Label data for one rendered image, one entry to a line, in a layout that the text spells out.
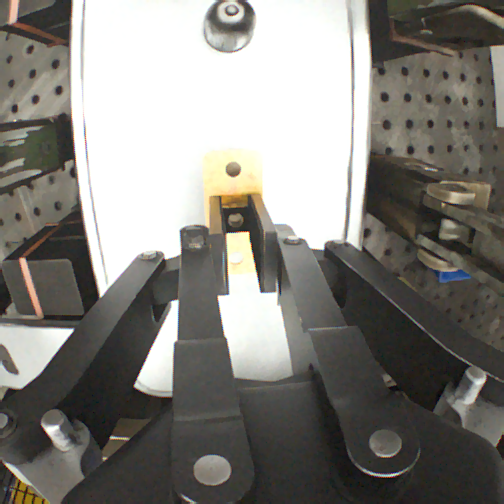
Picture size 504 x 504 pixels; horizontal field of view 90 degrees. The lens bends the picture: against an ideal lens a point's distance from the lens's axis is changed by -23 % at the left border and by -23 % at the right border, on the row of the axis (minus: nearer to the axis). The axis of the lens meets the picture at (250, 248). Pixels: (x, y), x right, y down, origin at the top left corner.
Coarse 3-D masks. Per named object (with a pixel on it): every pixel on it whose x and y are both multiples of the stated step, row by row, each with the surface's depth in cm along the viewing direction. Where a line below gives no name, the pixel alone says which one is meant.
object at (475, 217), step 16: (432, 208) 19; (448, 208) 17; (464, 208) 17; (480, 224) 15; (496, 224) 14; (432, 240) 19; (480, 240) 16; (496, 240) 15; (448, 256) 18; (464, 256) 17; (480, 256) 16; (496, 256) 15; (480, 272) 15; (496, 272) 15; (496, 288) 14
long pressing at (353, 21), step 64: (128, 0) 16; (192, 0) 17; (256, 0) 18; (320, 0) 18; (128, 64) 19; (192, 64) 19; (256, 64) 20; (320, 64) 20; (128, 128) 20; (192, 128) 21; (256, 128) 21; (320, 128) 22; (128, 192) 22; (192, 192) 23; (320, 192) 24; (128, 256) 24; (256, 320) 27
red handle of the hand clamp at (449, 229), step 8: (440, 216) 19; (448, 216) 18; (440, 224) 19; (448, 224) 18; (456, 224) 18; (464, 224) 18; (440, 232) 19; (448, 232) 18; (456, 232) 18; (464, 232) 18; (472, 232) 18; (440, 240) 19; (448, 240) 19; (456, 240) 18; (464, 240) 18; (472, 240) 18
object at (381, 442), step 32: (288, 256) 12; (288, 288) 11; (320, 288) 10; (288, 320) 11; (320, 320) 8; (320, 352) 6; (352, 352) 6; (320, 384) 6; (352, 384) 5; (384, 384) 5; (352, 416) 5; (384, 416) 4; (352, 448) 4; (384, 448) 4; (416, 448) 4; (352, 480) 4; (384, 480) 3
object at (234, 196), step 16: (208, 160) 19; (224, 160) 19; (240, 160) 20; (256, 160) 20; (208, 176) 20; (224, 176) 20; (240, 176) 20; (256, 176) 20; (208, 192) 20; (224, 192) 20; (240, 192) 20; (256, 192) 20; (208, 208) 21; (224, 208) 20; (240, 208) 20; (208, 224) 21; (240, 224) 20; (240, 240) 22; (240, 272) 23
